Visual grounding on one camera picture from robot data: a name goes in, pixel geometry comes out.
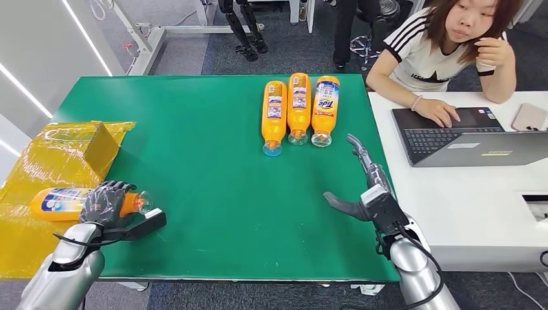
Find white table leg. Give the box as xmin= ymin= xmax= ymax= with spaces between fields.
xmin=289 ymin=0 xmax=317 ymax=34

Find dark grey laptop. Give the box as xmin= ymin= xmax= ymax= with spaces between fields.
xmin=390 ymin=107 xmax=548 ymax=168

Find white metal floor frame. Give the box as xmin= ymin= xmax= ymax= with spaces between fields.
xmin=87 ymin=0 xmax=266 ymax=77

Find black stool chrome base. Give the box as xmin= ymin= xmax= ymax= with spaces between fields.
xmin=350 ymin=0 xmax=403 ymax=72

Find seated person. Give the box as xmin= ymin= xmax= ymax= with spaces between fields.
xmin=366 ymin=0 xmax=521 ymax=129

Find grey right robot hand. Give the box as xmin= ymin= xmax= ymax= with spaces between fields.
xmin=323 ymin=133 xmax=392 ymax=222

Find orange detergent bottle clear cap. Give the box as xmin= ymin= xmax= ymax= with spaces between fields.
xmin=310 ymin=76 xmax=341 ymax=149
xmin=30 ymin=187 xmax=153 ymax=222
xmin=286 ymin=72 xmax=313 ymax=147

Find white desk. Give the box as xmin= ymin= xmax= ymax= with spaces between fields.
xmin=368 ymin=90 xmax=548 ymax=273

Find standing person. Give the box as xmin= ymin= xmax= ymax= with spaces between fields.
xmin=332 ymin=0 xmax=388 ymax=72

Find orange detergent bottle blue cap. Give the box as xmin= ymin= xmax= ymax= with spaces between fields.
xmin=261 ymin=81 xmax=288 ymax=158

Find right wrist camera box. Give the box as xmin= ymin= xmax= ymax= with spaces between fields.
xmin=360 ymin=185 xmax=410 ymax=236

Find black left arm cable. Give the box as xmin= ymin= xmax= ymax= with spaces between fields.
xmin=52 ymin=232 xmax=125 ymax=250

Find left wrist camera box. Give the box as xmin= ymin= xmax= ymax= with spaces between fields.
xmin=102 ymin=208 xmax=168 ymax=243

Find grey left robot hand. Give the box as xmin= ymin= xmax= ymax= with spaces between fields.
xmin=79 ymin=180 xmax=138 ymax=230

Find black humanoid robot legs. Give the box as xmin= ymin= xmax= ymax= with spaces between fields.
xmin=217 ymin=0 xmax=269 ymax=63

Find white floor cable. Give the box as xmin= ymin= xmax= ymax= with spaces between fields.
xmin=507 ymin=272 xmax=548 ymax=310

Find green table mat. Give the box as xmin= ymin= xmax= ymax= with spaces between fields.
xmin=53 ymin=74 xmax=401 ymax=284

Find yellow film-wrapped cardboard box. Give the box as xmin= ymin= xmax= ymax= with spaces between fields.
xmin=0 ymin=121 xmax=136 ymax=281

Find pink smartphone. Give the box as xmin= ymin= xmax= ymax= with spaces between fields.
xmin=511 ymin=103 xmax=548 ymax=132

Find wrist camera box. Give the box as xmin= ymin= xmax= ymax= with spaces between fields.
xmin=360 ymin=185 xmax=410 ymax=236
xmin=102 ymin=208 xmax=168 ymax=243

